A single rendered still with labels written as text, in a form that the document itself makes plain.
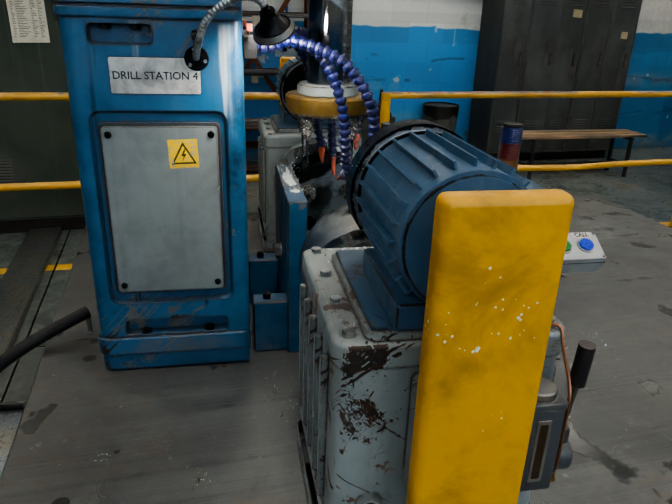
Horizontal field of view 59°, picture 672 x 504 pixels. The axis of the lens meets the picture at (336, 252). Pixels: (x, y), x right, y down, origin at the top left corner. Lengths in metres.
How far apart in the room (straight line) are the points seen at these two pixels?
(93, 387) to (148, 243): 0.31
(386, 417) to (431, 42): 6.17
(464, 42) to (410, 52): 0.62
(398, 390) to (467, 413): 0.10
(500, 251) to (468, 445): 0.22
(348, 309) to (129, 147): 0.56
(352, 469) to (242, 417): 0.42
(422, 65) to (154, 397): 5.84
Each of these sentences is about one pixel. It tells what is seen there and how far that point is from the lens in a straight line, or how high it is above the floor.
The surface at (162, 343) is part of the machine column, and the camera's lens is 1.27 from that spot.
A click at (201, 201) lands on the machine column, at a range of 1.14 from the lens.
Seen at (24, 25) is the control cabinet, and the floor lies 1.35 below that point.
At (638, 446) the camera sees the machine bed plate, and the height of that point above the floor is 0.80.
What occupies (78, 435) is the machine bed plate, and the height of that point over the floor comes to 0.80.
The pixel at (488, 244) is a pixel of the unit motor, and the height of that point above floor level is 1.31.
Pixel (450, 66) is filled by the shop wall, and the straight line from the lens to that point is 6.88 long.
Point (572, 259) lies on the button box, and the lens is 1.30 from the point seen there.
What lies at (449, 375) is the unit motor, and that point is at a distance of 0.62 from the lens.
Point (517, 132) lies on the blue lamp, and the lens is 1.77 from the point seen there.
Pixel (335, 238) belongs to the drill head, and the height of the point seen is 1.14.
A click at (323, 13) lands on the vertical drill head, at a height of 1.49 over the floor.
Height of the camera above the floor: 1.50
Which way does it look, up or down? 22 degrees down
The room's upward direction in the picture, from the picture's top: 2 degrees clockwise
